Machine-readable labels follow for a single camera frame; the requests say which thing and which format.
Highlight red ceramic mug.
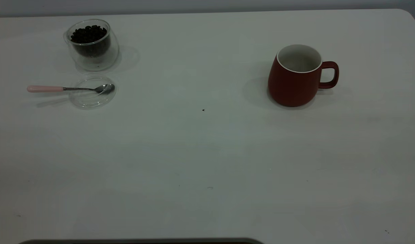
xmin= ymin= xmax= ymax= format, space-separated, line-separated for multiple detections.
xmin=268 ymin=44 xmax=339 ymax=107

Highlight pink handled metal spoon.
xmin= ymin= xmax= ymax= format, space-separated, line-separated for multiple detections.
xmin=27 ymin=83 xmax=115 ymax=95

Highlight clear glass lid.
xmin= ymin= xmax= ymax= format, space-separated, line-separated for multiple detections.
xmin=69 ymin=75 xmax=117 ymax=109

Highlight dark coffee beans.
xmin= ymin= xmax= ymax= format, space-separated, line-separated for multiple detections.
xmin=70 ymin=25 xmax=111 ymax=57

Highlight clear glass jar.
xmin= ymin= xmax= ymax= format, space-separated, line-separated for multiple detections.
xmin=63 ymin=19 xmax=120 ymax=72

